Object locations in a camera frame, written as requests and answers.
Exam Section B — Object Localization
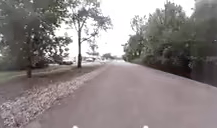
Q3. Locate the tall slender tree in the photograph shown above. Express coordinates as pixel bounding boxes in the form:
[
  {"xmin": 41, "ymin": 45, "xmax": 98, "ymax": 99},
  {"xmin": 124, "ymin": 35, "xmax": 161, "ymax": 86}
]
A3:
[{"xmin": 64, "ymin": 0, "xmax": 114, "ymax": 69}]

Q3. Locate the grey asphalt path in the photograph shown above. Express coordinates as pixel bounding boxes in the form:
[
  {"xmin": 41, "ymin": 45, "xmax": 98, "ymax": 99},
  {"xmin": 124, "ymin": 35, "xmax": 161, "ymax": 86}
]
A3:
[{"xmin": 24, "ymin": 59, "xmax": 217, "ymax": 128}]

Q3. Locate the row of parked cars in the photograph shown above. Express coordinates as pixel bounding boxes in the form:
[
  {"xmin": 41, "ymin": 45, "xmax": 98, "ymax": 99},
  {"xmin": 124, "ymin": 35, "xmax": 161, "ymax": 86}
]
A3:
[{"xmin": 59, "ymin": 56, "xmax": 97, "ymax": 66}]

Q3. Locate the row of trees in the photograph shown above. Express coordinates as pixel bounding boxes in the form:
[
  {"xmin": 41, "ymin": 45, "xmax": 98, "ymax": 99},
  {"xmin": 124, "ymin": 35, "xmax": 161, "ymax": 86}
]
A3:
[{"xmin": 121, "ymin": 0, "xmax": 217, "ymax": 88}]

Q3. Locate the bare brown earth verge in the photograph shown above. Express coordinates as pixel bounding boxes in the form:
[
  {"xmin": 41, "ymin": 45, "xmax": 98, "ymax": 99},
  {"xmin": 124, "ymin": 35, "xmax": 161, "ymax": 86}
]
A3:
[{"xmin": 0, "ymin": 63, "xmax": 104, "ymax": 106}]

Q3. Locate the pale gravel strip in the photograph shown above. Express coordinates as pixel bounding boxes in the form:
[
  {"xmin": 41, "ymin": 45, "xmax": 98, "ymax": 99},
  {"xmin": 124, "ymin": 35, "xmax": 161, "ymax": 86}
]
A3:
[{"xmin": 0, "ymin": 64, "xmax": 109, "ymax": 128}]

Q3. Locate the large leafy tree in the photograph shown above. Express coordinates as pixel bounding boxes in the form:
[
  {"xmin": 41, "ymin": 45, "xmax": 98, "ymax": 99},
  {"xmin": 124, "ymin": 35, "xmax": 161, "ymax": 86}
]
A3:
[{"xmin": 0, "ymin": 0, "xmax": 74, "ymax": 79}]

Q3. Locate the dark fence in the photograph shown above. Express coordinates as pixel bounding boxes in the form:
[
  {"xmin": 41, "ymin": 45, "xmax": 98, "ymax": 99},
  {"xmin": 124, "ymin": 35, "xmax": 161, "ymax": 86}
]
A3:
[{"xmin": 142, "ymin": 56, "xmax": 217, "ymax": 88}]

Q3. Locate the grass field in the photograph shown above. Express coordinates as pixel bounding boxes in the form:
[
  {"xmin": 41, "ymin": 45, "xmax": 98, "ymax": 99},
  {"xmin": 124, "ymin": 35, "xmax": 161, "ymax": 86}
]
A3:
[{"xmin": 0, "ymin": 64, "xmax": 74, "ymax": 84}]

